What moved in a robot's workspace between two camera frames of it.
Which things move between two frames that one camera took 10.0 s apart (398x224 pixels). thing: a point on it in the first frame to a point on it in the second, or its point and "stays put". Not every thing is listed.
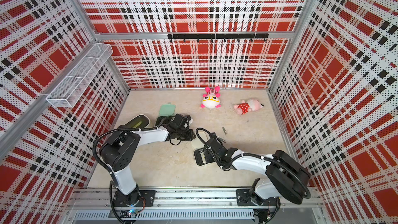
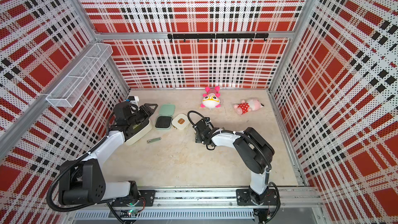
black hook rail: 212,37 stays put
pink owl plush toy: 211,99 stays put
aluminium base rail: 95,206 stays put
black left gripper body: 185,135 to 140,116
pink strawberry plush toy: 251,105 stays put
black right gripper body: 217,159 to 200,138
